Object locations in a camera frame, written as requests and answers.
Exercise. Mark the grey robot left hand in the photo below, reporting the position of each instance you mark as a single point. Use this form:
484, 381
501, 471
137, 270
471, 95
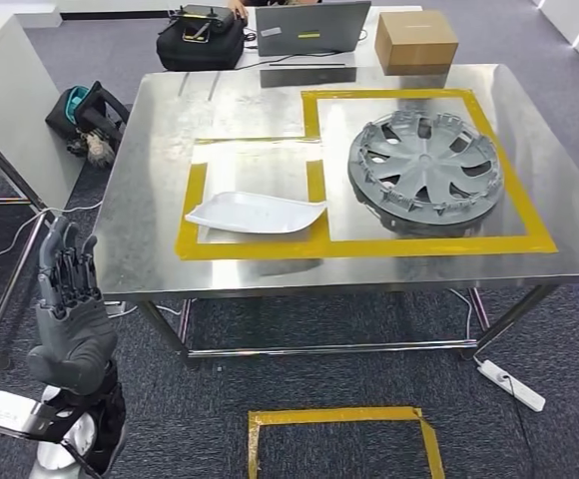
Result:
75, 344

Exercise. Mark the white plastic panel part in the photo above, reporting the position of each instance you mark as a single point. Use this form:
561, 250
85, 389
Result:
255, 213

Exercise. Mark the stainless steel workbench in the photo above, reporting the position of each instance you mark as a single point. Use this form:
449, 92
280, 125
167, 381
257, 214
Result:
144, 198

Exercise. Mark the yellow tape workbench marking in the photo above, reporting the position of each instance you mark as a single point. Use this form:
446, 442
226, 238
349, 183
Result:
369, 248

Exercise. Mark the white power strip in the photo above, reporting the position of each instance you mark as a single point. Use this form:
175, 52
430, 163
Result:
511, 385
115, 308

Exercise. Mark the black teal backpack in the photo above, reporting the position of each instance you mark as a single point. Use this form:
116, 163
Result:
85, 112

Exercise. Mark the steel side table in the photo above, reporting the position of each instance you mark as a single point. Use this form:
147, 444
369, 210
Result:
5, 112

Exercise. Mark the black carry bag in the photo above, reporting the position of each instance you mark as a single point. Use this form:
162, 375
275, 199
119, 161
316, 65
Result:
199, 56

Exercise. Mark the yellow floor tape marking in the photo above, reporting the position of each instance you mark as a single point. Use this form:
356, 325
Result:
339, 415

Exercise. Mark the black yellow remote controller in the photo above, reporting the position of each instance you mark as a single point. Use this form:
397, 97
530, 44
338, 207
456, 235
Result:
204, 18

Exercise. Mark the person's hand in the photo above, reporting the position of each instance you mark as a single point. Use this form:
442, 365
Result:
238, 8

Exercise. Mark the grey laptop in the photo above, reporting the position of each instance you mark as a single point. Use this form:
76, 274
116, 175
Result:
309, 30

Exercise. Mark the grey plastic wheel hubcap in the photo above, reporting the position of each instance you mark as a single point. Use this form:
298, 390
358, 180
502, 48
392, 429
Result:
424, 165

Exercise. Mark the brown cardboard box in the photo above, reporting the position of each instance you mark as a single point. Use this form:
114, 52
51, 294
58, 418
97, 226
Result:
414, 40

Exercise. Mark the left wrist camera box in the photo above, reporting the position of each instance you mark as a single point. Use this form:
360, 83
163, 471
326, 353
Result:
7, 413

